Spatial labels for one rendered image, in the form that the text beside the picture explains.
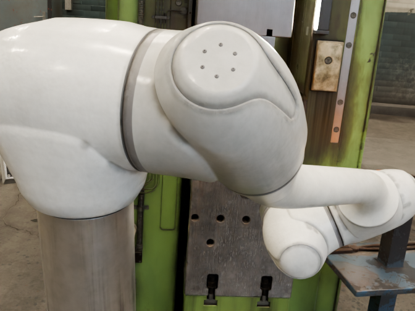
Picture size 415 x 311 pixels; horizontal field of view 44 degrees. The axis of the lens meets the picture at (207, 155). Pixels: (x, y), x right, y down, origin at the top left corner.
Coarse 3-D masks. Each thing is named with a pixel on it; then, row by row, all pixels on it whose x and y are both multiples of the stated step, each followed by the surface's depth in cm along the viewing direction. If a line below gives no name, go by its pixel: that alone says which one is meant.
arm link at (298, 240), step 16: (272, 208) 99; (320, 208) 91; (272, 224) 93; (288, 224) 90; (304, 224) 89; (320, 224) 90; (272, 240) 90; (288, 240) 87; (304, 240) 86; (320, 240) 88; (336, 240) 91; (272, 256) 90; (288, 256) 87; (304, 256) 86; (320, 256) 86; (288, 272) 88; (304, 272) 87
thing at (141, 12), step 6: (138, 0) 166; (144, 0) 166; (144, 6) 166; (138, 12) 167; (144, 12) 167; (138, 18) 167; (144, 186) 185; (144, 192) 186; (138, 198) 186; (144, 198) 187; (138, 204) 187; (138, 210) 187; (138, 216) 188; (138, 222) 189; (138, 228) 189; (138, 234) 190; (138, 240) 190; (138, 246) 190; (138, 252) 190; (138, 258) 190
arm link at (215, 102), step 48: (144, 48) 41; (192, 48) 36; (240, 48) 36; (144, 96) 40; (192, 96) 36; (240, 96) 36; (288, 96) 40; (144, 144) 41; (192, 144) 40; (240, 144) 38; (288, 144) 42; (240, 192) 50
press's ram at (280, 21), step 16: (208, 0) 155; (224, 0) 155; (240, 0) 156; (256, 0) 156; (272, 0) 156; (288, 0) 156; (208, 16) 156; (224, 16) 157; (240, 16) 157; (256, 16) 157; (272, 16) 157; (288, 16) 158; (256, 32) 159; (272, 32) 159; (288, 32) 159
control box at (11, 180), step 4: (0, 156) 144; (0, 160) 145; (4, 164) 138; (4, 168) 138; (4, 172) 138; (8, 172) 138; (4, 176) 139; (8, 176) 138; (12, 176) 139; (4, 180) 140; (8, 180) 140; (12, 180) 141; (4, 184) 144
